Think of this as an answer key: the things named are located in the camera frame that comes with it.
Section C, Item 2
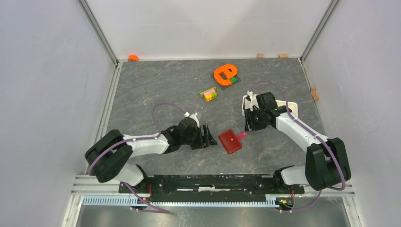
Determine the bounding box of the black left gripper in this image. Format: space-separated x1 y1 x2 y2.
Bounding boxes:
181 123 217 149

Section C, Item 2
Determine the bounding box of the red leather card holder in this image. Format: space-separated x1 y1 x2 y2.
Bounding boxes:
218 129 247 155

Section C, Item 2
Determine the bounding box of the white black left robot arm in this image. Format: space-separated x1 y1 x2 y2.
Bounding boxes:
85 116 217 193

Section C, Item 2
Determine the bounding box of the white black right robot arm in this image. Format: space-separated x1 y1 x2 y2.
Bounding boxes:
242 91 351 193

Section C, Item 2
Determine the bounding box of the white plastic tray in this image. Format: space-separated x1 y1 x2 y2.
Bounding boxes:
241 102 298 117

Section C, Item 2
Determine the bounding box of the green small block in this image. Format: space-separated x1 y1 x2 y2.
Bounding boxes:
230 77 238 84

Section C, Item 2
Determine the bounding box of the colourful block stack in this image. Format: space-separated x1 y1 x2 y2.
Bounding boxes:
200 87 218 102

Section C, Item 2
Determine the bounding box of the wooden curved piece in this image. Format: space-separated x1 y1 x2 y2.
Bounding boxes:
310 87 319 102

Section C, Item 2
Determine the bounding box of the orange letter e shape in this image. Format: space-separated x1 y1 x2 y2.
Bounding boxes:
212 64 238 88

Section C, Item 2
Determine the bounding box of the wooden block right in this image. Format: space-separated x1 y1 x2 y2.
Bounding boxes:
278 53 288 58

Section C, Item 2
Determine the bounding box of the orange round cap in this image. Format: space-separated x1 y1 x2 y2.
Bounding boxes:
127 54 139 62

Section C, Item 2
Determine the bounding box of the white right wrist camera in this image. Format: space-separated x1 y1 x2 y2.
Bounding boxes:
242 91 259 112

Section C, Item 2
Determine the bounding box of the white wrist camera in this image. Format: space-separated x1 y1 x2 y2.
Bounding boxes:
184 112 200 128
242 91 259 112

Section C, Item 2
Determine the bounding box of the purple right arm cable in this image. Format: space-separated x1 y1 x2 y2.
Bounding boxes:
252 80 347 214

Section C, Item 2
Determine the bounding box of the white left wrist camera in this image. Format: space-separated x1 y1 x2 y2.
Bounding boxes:
184 112 200 128

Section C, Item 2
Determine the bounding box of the dark square base plate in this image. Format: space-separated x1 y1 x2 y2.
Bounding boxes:
210 73 241 90

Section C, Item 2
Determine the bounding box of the grey slotted cable duct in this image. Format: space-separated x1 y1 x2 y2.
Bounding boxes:
82 195 278 208

